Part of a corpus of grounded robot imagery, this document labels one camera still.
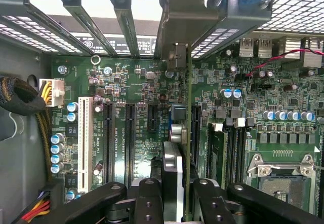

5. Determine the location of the RAM stick with white labels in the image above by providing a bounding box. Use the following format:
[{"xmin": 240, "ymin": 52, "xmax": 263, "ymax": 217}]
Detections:
[{"xmin": 208, "ymin": 123, "xmax": 227, "ymax": 189}]

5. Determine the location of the black RAM slot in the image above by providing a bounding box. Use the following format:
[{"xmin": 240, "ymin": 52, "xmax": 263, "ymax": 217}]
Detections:
[
  {"xmin": 226, "ymin": 126, "xmax": 237, "ymax": 186},
  {"xmin": 234, "ymin": 118, "xmax": 247, "ymax": 185}
]

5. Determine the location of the long black expansion slot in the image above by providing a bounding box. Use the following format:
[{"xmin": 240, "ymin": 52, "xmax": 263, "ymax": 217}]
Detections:
[
  {"xmin": 125, "ymin": 103, "xmax": 138, "ymax": 187},
  {"xmin": 103, "ymin": 102, "xmax": 115, "ymax": 184}
]

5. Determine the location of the CPU socket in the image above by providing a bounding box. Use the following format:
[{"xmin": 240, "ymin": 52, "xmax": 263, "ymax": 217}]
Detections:
[{"xmin": 247, "ymin": 153, "xmax": 317, "ymax": 216}]

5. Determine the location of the short black expansion slot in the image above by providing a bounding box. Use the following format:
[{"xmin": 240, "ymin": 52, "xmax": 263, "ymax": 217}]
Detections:
[{"xmin": 147, "ymin": 104, "xmax": 158, "ymax": 132}]

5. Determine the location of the white PCI expansion slot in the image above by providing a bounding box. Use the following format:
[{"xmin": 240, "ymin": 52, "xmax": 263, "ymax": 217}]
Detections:
[{"xmin": 77, "ymin": 96, "xmax": 94, "ymax": 194}]

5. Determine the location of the green motherboard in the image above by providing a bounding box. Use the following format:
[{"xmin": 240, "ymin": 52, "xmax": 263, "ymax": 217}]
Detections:
[{"xmin": 50, "ymin": 54, "xmax": 324, "ymax": 217}]

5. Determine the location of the white power connector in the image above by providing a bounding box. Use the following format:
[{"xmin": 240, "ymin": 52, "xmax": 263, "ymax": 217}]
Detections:
[{"xmin": 38, "ymin": 78, "xmax": 65, "ymax": 108}]

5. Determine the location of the silver USB port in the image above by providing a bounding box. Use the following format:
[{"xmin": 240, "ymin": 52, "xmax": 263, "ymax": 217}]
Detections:
[
  {"xmin": 239, "ymin": 38, "xmax": 255, "ymax": 58},
  {"xmin": 257, "ymin": 38, "xmax": 273, "ymax": 58}
]

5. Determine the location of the metal slot cover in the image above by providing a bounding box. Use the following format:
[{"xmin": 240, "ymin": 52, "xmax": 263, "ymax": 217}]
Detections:
[
  {"xmin": 112, "ymin": 0, "xmax": 141, "ymax": 58},
  {"xmin": 59, "ymin": 0, "xmax": 117, "ymax": 57}
]

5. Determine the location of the red yellow wire bundle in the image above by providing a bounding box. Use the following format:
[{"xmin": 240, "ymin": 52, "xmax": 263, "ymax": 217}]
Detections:
[{"xmin": 15, "ymin": 191, "xmax": 51, "ymax": 224}]

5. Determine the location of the black braided cable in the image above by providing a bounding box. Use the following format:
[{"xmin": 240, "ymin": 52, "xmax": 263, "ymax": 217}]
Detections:
[{"xmin": 0, "ymin": 76, "xmax": 54, "ymax": 184}]

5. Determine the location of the red and black wire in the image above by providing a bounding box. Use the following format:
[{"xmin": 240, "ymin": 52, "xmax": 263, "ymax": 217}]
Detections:
[{"xmin": 245, "ymin": 48, "xmax": 324, "ymax": 78}]

